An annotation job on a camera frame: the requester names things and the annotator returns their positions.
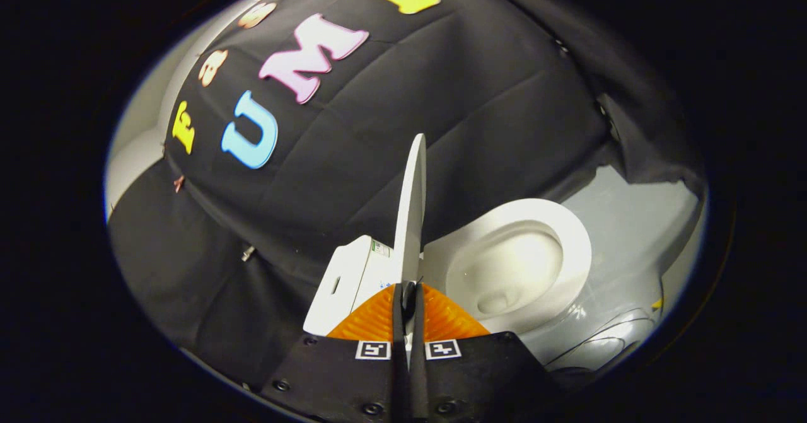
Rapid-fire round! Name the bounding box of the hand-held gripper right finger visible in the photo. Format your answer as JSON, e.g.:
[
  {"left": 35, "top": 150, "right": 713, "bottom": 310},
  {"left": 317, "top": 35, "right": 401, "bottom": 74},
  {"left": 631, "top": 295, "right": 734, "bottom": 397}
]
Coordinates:
[{"left": 409, "top": 283, "right": 557, "bottom": 423}]

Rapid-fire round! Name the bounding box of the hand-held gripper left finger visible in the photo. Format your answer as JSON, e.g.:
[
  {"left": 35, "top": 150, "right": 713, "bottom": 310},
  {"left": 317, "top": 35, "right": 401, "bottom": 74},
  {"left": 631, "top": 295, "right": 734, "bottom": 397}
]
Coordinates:
[{"left": 262, "top": 283, "right": 408, "bottom": 423}]

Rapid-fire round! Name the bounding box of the white toilet lid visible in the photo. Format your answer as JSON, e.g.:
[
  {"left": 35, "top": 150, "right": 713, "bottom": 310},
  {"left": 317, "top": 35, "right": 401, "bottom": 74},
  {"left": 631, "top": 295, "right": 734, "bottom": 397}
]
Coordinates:
[{"left": 392, "top": 134, "right": 427, "bottom": 368}]

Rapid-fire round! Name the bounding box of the black backdrop cloth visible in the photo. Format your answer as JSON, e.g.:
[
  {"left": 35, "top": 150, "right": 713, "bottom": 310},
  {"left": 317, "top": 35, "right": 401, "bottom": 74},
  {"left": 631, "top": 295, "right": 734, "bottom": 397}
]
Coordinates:
[{"left": 107, "top": 0, "right": 708, "bottom": 392}]

